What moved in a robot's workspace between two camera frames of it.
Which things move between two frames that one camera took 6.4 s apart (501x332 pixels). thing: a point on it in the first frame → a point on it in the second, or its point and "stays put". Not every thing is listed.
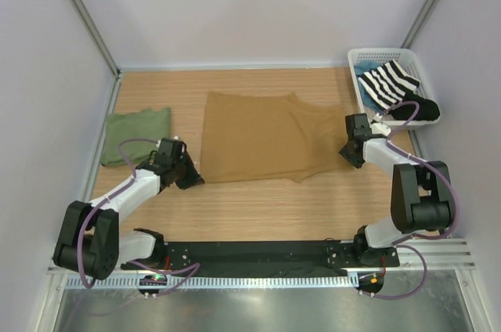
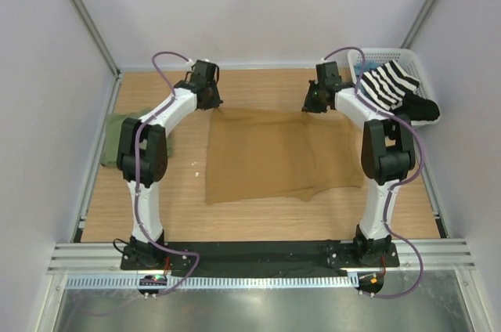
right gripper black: (355, 161) → (308, 106)
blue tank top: (361, 68) stays put
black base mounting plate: (267, 258) stays put
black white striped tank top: (388, 84) stays put
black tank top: (427, 110) stays put
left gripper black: (193, 178) → (217, 101)
